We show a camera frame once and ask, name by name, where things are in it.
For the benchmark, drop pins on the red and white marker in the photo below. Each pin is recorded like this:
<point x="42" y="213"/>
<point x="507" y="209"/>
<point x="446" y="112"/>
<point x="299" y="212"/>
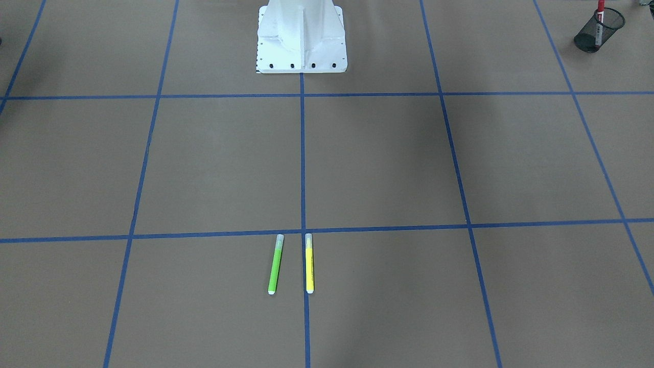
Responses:
<point x="600" y="13"/>

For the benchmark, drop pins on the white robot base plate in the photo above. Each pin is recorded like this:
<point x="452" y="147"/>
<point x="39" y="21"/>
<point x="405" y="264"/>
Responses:
<point x="301" y="37"/>

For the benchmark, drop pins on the near black mesh pen cup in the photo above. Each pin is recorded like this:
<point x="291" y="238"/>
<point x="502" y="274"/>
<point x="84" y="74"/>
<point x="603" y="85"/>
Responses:
<point x="613" y="20"/>

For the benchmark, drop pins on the yellow highlighter pen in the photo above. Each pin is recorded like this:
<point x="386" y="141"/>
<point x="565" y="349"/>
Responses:
<point x="309" y="263"/>

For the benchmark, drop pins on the green highlighter pen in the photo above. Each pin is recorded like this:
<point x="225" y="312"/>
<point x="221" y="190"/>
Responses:
<point x="276" y="264"/>

